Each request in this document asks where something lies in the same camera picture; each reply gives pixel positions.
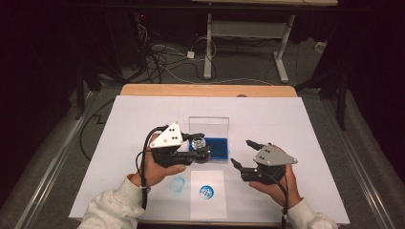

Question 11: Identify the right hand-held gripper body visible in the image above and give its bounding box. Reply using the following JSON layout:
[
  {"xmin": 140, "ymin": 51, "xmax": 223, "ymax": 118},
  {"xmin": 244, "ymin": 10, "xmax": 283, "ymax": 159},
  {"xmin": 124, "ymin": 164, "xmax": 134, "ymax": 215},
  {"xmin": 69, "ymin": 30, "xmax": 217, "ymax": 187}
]
[{"xmin": 240, "ymin": 143, "xmax": 299, "ymax": 186}]

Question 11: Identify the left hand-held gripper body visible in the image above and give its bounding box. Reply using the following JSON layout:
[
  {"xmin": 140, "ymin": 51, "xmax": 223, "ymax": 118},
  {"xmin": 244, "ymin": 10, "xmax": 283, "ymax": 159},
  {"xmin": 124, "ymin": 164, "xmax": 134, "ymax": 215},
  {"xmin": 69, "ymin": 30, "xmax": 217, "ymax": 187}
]
[{"xmin": 148, "ymin": 121, "xmax": 196, "ymax": 169}]

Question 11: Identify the round stamp with clear knob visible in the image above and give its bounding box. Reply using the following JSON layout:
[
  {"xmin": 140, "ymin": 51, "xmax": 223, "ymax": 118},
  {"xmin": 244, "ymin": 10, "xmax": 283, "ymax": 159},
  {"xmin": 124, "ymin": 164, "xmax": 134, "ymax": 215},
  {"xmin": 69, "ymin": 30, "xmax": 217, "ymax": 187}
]
[{"xmin": 190, "ymin": 135, "xmax": 207, "ymax": 152}]

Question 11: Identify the person's left hand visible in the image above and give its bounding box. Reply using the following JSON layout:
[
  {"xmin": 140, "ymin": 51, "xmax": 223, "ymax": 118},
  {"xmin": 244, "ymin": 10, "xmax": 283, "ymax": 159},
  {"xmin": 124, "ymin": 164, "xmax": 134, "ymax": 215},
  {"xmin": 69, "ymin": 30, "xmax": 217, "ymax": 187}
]
[{"xmin": 128, "ymin": 133, "xmax": 188, "ymax": 189}]

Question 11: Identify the person's right hand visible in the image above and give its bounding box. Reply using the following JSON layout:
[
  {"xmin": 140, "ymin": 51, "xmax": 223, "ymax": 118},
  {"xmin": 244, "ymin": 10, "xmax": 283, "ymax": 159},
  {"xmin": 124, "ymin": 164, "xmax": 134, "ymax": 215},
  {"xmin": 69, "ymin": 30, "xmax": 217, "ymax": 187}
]
[{"xmin": 248, "ymin": 144, "xmax": 304, "ymax": 209}]

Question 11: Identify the white table cover board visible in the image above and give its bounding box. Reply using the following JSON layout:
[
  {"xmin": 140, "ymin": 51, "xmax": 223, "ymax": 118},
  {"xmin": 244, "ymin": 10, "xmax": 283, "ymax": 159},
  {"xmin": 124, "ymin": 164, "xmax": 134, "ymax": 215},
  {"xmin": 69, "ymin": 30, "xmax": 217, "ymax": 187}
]
[{"xmin": 68, "ymin": 94, "xmax": 352, "ymax": 226}]

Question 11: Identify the white paper sheet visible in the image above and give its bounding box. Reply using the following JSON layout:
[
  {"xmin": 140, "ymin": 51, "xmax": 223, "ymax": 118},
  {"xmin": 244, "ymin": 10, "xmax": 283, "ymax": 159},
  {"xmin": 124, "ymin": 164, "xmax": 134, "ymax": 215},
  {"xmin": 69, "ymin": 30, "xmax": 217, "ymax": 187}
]
[{"xmin": 189, "ymin": 169, "xmax": 228, "ymax": 220}]

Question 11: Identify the black metal stand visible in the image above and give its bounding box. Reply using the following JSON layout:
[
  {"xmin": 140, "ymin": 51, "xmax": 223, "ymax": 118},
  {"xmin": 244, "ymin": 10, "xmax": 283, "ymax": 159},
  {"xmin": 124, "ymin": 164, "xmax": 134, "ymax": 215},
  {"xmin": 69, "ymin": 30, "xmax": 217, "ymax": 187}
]
[
  {"xmin": 293, "ymin": 61, "xmax": 351, "ymax": 132},
  {"xmin": 74, "ymin": 55, "xmax": 103, "ymax": 121}
]

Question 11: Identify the white plug box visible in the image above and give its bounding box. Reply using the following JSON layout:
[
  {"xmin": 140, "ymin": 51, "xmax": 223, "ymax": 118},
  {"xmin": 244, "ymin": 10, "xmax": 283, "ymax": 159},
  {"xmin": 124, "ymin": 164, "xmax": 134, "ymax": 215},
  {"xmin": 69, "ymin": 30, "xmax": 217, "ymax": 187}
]
[{"xmin": 314, "ymin": 40, "xmax": 329, "ymax": 54}]

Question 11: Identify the left hand-held gripper black cable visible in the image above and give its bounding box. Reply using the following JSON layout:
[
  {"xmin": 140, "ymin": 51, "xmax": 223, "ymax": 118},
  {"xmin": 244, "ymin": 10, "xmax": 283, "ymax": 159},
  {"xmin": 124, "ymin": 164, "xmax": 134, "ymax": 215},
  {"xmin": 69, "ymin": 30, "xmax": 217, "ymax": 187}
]
[{"xmin": 135, "ymin": 124, "xmax": 170, "ymax": 212}]

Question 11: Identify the hand-held gripper black cable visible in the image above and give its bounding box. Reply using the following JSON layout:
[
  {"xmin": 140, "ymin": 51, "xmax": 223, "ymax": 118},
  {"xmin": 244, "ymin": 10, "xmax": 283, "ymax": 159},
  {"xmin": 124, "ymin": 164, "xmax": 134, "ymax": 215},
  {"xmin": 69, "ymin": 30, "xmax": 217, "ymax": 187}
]
[
  {"xmin": 135, "ymin": 124, "xmax": 170, "ymax": 212},
  {"xmin": 266, "ymin": 172, "xmax": 290, "ymax": 229}
]

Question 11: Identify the right hand-held gripper black cable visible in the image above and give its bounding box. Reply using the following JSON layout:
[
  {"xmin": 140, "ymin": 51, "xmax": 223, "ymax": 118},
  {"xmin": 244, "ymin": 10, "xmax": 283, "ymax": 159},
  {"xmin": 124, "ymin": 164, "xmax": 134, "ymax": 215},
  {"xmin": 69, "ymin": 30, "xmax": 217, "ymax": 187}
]
[{"xmin": 266, "ymin": 172, "xmax": 290, "ymax": 229}]

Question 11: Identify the long white floor cable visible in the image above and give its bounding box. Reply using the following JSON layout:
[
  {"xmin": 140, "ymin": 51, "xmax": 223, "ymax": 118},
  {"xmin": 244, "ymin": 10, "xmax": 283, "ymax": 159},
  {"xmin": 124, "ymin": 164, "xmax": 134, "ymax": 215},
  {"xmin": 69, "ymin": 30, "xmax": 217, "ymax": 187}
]
[{"xmin": 163, "ymin": 65, "xmax": 275, "ymax": 88}]

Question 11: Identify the tangle of black cables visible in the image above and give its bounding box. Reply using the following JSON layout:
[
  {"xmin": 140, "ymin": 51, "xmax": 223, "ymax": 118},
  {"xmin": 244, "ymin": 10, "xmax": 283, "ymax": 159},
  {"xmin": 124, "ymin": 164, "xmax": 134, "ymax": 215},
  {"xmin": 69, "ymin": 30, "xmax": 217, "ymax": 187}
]
[{"xmin": 133, "ymin": 12, "xmax": 219, "ymax": 84}]

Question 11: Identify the thin black floor cable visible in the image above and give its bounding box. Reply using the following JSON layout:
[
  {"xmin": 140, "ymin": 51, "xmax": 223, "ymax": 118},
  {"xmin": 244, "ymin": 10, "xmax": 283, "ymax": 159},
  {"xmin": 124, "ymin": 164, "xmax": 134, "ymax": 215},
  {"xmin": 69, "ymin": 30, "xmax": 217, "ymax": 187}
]
[{"xmin": 78, "ymin": 99, "xmax": 117, "ymax": 162}]

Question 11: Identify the metal floor rail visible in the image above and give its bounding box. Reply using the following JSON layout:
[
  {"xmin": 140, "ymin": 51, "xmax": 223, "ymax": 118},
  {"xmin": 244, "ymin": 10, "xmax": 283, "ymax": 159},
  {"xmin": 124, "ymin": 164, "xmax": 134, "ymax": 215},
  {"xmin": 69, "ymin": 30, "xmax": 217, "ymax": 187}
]
[
  {"xmin": 11, "ymin": 91, "xmax": 98, "ymax": 229},
  {"xmin": 321, "ymin": 98, "xmax": 397, "ymax": 229}
]

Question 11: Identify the white desk frame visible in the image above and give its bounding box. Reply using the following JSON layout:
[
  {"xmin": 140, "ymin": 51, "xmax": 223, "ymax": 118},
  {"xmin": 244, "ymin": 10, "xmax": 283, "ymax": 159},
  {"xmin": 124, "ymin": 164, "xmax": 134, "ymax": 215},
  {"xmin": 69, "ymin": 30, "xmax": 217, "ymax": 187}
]
[{"xmin": 190, "ymin": 0, "xmax": 339, "ymax": 85}]

